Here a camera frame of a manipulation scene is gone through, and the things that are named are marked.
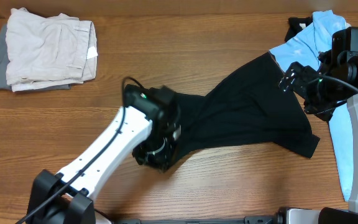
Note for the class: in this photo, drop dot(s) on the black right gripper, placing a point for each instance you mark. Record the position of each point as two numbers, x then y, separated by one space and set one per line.
304 74

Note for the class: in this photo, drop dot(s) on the folded beige shorts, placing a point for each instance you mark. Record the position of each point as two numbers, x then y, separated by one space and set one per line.
45 52

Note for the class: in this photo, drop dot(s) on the light blue t-shirt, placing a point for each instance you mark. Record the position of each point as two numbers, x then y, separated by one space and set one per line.
305 48

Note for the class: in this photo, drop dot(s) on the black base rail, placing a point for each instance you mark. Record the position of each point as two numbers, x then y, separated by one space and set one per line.
269 219

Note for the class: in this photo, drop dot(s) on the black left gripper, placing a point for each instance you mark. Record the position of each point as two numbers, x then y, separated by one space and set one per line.
160 162

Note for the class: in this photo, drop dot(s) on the black logo t-shirt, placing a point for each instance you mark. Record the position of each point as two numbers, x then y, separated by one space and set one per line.
296 25

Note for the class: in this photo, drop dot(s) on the folded grey garment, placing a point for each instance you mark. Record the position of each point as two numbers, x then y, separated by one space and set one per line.
56 73

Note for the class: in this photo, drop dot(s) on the plain black t-shirt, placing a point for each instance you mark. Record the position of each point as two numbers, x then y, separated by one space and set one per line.
247 107

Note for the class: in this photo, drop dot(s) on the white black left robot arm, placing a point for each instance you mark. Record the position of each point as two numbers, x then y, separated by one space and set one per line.
146 126

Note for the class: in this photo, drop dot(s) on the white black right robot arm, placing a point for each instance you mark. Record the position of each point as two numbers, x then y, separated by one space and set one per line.
335 83

